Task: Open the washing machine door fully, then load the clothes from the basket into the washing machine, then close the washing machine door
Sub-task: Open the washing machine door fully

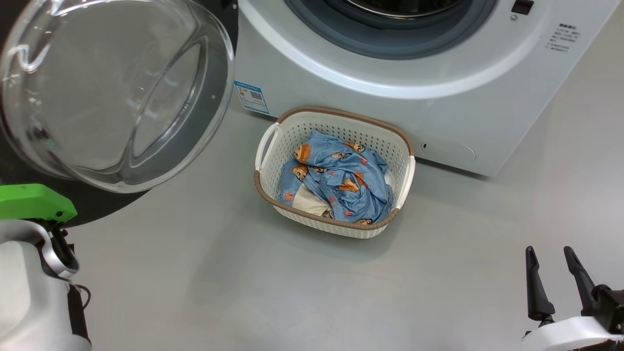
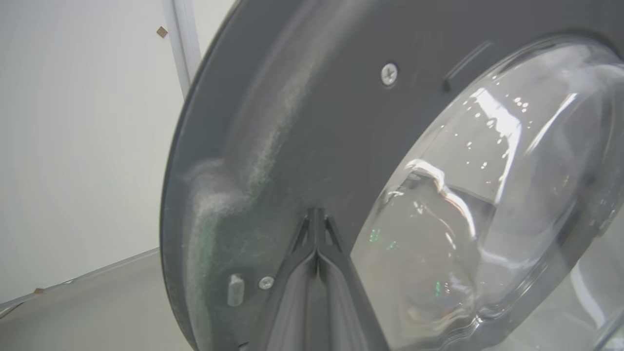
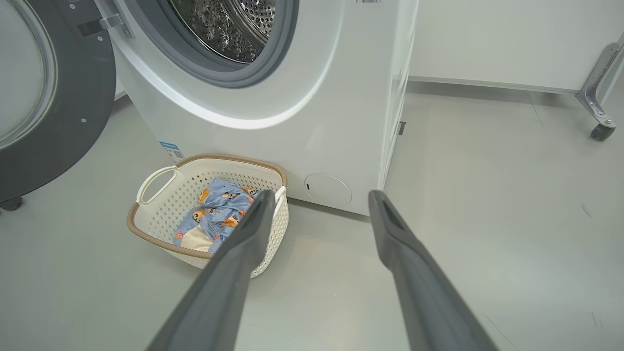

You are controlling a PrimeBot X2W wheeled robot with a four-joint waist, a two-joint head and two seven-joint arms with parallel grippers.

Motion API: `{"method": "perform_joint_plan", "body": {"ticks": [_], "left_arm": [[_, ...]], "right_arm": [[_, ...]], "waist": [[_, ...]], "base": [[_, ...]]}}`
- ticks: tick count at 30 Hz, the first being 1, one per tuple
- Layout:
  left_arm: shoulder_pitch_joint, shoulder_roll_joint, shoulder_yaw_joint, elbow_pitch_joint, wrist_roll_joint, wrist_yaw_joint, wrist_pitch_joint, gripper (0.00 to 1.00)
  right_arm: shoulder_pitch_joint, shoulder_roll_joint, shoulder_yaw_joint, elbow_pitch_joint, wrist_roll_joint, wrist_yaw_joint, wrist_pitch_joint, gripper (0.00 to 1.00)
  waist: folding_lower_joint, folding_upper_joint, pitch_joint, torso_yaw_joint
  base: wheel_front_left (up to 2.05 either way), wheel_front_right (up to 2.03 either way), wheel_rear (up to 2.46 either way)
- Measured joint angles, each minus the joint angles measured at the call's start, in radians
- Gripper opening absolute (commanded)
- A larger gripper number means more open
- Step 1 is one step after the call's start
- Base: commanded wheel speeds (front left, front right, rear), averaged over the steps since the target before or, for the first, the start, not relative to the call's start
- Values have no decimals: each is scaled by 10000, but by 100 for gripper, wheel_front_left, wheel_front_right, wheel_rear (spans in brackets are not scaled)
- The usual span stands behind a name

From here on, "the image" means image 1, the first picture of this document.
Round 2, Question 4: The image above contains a blue energy label sticker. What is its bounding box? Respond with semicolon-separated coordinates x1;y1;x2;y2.
234;80;271;116

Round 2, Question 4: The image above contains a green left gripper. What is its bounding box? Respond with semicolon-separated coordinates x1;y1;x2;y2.
0;184;78;225

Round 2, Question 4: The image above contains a grey rubber door seal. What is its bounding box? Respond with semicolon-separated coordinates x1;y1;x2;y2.
284;0;498;60

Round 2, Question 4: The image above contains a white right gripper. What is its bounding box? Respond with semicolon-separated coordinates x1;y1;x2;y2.
522;246;624;351

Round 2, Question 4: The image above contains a steel perforated washer drum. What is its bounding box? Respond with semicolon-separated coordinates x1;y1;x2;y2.
341;0;469;20

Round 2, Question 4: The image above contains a white front-load washing machine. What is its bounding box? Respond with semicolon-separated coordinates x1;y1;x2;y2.
233;0;623;177

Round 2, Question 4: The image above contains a white perforated basket brown rim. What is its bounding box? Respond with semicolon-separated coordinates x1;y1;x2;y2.
253;106;416;240

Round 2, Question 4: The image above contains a black round glass washer door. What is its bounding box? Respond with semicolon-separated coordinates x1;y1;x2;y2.
0;0;240;228

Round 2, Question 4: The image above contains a blue bear-print garment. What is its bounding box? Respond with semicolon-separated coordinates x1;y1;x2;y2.
277;129;395;225

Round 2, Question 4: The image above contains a cream garment with orange trim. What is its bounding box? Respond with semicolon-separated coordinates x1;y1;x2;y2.
292;184;333;218

